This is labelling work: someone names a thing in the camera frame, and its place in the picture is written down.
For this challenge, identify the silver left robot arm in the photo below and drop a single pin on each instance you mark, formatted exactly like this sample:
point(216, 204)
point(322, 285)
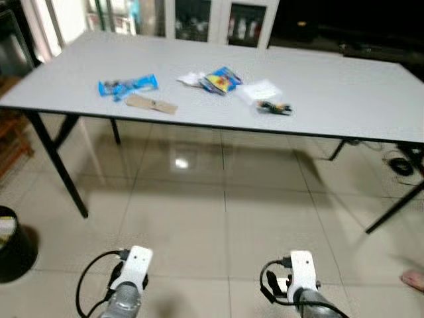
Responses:
point(122, 303)

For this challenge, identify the white glass door cabinet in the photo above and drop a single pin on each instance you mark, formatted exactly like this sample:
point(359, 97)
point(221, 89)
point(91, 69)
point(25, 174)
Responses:
point(218, 23)

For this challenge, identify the blue and yellow snack bag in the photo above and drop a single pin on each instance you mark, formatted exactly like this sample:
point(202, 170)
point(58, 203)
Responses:
point(221, 81)

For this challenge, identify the white crumpled paper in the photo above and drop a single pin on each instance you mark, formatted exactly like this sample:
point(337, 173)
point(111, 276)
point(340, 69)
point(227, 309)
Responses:
point(190, 79)

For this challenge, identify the blue snack wrapper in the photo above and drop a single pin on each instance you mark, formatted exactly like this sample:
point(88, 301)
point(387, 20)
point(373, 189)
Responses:
point(132, 84)

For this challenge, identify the black round rubbish bin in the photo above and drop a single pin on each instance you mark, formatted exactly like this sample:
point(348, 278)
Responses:
point(18, 255)

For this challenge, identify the small black wrapper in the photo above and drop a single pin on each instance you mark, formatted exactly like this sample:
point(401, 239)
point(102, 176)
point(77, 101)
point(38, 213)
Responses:
point(274, 108)

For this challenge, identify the person's bare foot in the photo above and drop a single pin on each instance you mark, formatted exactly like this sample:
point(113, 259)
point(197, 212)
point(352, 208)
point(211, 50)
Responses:
point(413, 280)

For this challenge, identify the brown cardboard piece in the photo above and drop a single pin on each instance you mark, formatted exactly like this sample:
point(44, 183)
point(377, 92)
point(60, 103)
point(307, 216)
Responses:
point(151, 104)

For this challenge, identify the white printed packet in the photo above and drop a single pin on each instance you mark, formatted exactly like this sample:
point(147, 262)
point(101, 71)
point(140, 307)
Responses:
point(6, 232)

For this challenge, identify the grey table with black legs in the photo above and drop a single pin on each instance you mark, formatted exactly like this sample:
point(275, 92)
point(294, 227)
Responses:
point(331, 86)

